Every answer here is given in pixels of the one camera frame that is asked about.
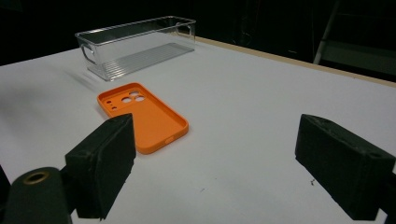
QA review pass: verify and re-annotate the orange phone case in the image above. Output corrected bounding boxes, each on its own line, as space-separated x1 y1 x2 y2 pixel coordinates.
96 81 190 156

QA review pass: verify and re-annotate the white table cover sheet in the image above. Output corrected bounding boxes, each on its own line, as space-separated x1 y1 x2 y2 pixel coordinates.
0 36 396 224

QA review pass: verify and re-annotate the clear plastic storage bin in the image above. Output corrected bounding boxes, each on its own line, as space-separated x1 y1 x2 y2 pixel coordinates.
74 15 197 82

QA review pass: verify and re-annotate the white metal desk frame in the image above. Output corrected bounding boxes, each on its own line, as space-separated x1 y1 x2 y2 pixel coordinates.
312 0 396 77

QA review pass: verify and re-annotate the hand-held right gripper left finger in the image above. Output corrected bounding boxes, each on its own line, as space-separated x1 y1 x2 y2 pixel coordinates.
64 113 137 220

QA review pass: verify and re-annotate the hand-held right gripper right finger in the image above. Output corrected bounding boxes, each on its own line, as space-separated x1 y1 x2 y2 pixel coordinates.
294 113 396 222

